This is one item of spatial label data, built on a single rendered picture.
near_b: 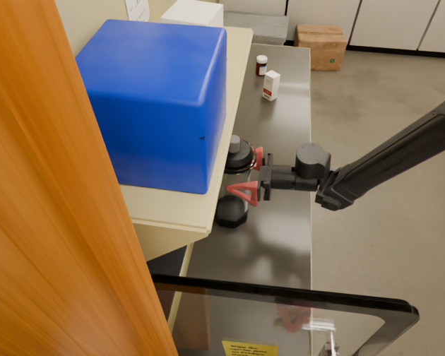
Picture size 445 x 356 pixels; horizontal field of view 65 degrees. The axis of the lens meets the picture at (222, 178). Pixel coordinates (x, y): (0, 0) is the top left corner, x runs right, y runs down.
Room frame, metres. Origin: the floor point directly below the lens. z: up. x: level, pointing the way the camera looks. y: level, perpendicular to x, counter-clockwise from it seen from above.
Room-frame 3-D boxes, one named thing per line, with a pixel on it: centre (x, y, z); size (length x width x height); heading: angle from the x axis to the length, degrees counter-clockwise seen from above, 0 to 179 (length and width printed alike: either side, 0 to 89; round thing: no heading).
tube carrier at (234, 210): (0.56, -0.02, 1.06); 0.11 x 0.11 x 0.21
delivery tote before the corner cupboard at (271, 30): (3.00, -0.27, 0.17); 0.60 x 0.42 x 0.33; 79
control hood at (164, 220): (0.30, 0.04, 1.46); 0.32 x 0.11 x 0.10; 171
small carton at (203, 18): (0.37, 0.03, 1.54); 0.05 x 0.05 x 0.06; 71
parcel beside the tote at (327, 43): (2.93, -0.86, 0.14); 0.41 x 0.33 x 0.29; 87
